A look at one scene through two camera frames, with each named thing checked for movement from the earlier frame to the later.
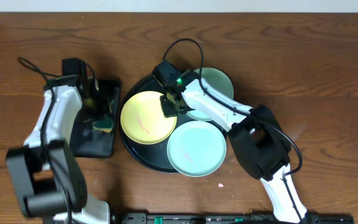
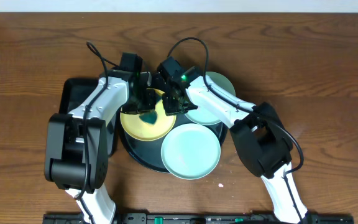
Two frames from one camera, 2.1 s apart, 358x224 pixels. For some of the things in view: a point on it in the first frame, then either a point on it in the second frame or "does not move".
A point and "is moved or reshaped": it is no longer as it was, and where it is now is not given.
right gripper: x=166 y=111 does not move
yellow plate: x=143 y=119 does not move
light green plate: x=196 y=149 is moved or reshaped
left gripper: x=89 y=101 → x=140 y=106
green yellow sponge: x=104 y=125 is moved or reshaped
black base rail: x=228 y=218 does not move
